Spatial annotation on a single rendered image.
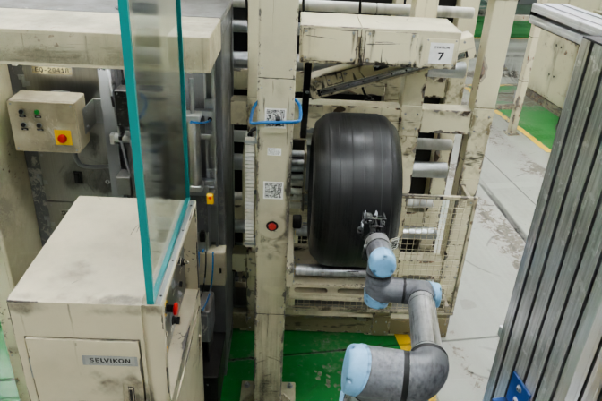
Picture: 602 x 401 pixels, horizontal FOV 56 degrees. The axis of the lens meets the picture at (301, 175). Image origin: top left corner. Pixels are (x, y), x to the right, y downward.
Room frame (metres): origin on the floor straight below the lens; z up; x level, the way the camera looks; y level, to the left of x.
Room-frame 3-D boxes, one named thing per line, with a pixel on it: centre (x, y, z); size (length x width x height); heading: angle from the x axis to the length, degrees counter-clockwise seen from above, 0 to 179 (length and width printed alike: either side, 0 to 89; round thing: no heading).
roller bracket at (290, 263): (1.97, 0.03, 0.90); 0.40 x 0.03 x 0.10; 2
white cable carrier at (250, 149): (1.91, 0.19, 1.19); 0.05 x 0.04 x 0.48; 2
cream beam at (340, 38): (2.27, -0.27, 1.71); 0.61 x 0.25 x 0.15; 92
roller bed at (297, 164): (2.34, 0.08, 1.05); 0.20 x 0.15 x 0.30; 92
